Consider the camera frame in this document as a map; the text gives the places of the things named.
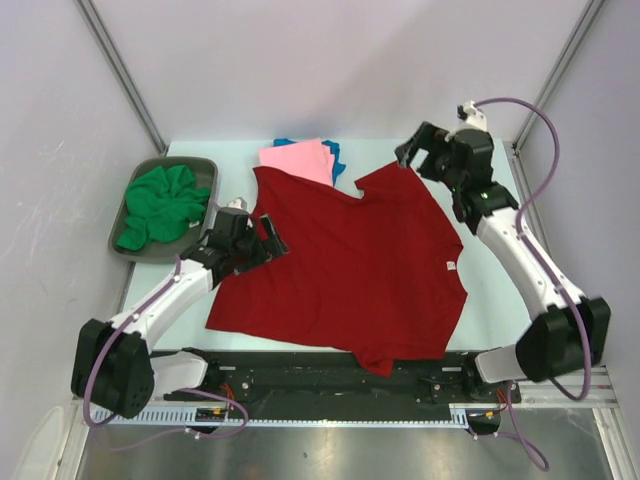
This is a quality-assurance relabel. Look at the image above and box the blue folded t shirt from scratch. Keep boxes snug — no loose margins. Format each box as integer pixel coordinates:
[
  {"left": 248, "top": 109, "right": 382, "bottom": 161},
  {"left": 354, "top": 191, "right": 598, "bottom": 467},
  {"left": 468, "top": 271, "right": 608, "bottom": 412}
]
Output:
[{"left": 271, "top": 138, "right": 346, "bottom": 185}]

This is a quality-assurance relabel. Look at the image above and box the white slotted cable duct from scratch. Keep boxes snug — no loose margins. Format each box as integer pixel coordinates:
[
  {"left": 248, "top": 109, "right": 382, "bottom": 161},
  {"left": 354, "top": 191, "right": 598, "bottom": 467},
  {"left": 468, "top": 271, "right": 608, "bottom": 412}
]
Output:
[{"left": 109, "top": 405, "right": 502, "bottom": 429}]

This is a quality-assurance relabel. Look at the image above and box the right aluminium side rail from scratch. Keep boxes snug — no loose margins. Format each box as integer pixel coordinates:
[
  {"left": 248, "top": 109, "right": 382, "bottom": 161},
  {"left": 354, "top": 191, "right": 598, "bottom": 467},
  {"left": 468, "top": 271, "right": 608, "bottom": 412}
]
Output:
[{"left": 503, "top": 141, "right": 583, "bottom": 318}]

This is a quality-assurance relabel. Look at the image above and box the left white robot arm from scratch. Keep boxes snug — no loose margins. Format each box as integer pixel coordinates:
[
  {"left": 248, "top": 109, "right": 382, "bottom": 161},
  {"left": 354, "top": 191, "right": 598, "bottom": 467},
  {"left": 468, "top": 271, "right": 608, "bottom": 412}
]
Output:
[{"left": 71, "top": 207, "right": 289, "bottom": 428}]

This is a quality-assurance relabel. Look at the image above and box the left aluminium frame post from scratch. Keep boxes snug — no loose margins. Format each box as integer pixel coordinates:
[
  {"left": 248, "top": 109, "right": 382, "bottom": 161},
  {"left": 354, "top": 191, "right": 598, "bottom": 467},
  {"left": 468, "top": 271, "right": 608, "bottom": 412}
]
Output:
[{"left": 74, "top": 0, "right": 168, "bottom": 156}]

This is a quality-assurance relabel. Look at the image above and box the aluminium frame post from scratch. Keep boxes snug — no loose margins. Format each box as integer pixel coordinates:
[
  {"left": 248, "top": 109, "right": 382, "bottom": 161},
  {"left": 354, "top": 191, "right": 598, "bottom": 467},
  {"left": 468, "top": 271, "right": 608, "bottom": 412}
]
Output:
[
  {"left": 74, "top": 0, "right": 168, "bottom": 156},
  {"left": 512, "top": 0, "right": 609, "bottom": 151}
]

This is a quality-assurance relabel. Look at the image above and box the pink folded t shirt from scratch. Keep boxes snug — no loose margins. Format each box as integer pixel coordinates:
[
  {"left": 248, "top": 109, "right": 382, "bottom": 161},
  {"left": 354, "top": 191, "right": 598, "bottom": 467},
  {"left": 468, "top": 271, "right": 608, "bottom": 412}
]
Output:
[{"left": 259, "top": 139, "right": 335, "bottom": 187}]

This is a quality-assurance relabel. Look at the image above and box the grey plastic tray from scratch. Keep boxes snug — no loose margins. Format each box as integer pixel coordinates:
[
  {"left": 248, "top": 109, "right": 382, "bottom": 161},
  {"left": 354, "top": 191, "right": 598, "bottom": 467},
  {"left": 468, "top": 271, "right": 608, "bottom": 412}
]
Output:
[{"left": 109, "top": 156, "right": 217, "bottom": 264}]

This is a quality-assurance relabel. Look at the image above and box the green t shirt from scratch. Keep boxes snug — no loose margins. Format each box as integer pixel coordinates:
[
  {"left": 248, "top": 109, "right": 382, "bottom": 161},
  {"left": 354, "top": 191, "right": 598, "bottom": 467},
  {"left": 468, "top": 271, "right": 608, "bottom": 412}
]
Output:
[{"left": 116, "top": 165, "right": 211, "bottom": 251}]

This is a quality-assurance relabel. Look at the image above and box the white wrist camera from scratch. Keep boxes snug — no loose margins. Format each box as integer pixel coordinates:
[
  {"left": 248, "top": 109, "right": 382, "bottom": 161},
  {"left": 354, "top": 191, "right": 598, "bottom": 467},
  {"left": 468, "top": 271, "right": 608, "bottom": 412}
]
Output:
[
  {"left": 227, "top": 197, "right": 247, "bottom": 211},
  {"left": 456, "top": 101, "right": 488, "bottom": 132}
]

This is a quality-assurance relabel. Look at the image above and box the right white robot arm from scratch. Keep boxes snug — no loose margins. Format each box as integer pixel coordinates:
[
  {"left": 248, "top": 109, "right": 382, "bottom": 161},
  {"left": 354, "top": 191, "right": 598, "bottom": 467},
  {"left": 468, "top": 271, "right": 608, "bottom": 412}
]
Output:
[{"left": 394, "top": 122, "right": 611, "bottom": 401}]

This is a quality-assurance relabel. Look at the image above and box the right aluminium frame post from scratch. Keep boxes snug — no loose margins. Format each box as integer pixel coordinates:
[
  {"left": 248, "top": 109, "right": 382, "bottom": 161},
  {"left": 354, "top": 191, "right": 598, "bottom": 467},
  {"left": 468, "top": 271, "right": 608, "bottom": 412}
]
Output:
[{"left": 512, "top": 0, "right": 609, "bottom": 151}]

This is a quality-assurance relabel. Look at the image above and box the red t shirt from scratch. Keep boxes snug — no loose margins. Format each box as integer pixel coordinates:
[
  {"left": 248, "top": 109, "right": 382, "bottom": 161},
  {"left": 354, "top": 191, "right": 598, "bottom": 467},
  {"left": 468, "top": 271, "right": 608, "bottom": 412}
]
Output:
[{"left": 207, "top": 163, "right": 467, "bottom": 376}]

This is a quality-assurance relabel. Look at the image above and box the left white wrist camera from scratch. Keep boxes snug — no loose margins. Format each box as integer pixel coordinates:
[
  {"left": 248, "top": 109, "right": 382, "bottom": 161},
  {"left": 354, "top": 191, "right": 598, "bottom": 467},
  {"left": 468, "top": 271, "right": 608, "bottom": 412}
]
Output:
[{"left": 227, "top": 197, "right": 247, "bottom": 211}]

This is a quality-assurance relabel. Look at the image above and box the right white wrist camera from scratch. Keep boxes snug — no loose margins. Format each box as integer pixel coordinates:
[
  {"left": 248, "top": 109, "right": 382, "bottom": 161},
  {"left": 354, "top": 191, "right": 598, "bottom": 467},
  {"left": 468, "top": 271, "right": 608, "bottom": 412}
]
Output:
[{"left": 456, "top": 101, "right": 488, "bottom": 132}]

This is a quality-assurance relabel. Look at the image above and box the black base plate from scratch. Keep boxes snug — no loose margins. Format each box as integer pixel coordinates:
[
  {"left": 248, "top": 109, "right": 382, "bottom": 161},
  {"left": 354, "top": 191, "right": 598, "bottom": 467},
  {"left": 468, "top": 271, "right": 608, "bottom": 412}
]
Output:
[{"left": 140, "top": 352, "right": 521, "bottom": 425}]

